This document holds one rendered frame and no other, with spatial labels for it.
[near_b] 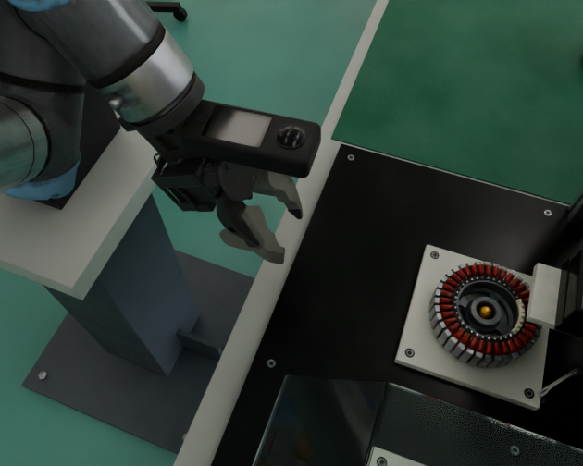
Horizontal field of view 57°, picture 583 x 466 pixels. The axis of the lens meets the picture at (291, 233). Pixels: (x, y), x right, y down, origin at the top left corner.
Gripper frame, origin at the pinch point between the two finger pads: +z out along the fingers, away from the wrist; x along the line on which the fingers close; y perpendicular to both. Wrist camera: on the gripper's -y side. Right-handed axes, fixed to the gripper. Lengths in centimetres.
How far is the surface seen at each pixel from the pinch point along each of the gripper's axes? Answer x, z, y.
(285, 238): -4.3, 7.1, 6.8
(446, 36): -49, 13, -3
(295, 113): -91, 57, 69
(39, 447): 29, 47, 88
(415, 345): 5.3, 13.4, -11.0
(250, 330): 8.8, 7.3, 6.4
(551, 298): 0.5, 9.7, -24.3
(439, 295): 0.4, 10.9, -13.2
